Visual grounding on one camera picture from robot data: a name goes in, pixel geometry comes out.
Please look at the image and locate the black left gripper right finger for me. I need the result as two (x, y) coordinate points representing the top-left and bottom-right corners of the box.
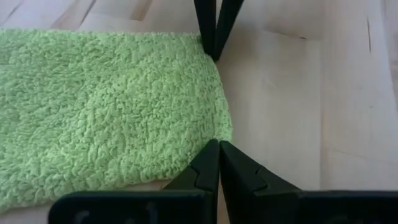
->
(220, 140), (398, 224)

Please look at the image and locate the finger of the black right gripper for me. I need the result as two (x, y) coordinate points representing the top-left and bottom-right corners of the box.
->
(213, 0), (245, 62)
(194, 0), (217, 57)

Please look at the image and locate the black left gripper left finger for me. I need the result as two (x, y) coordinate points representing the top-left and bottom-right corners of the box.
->
(48, 139), (220, 224)

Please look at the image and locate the green microfiber towel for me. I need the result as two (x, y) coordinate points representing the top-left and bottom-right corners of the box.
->
(0, 28), (233, 214)

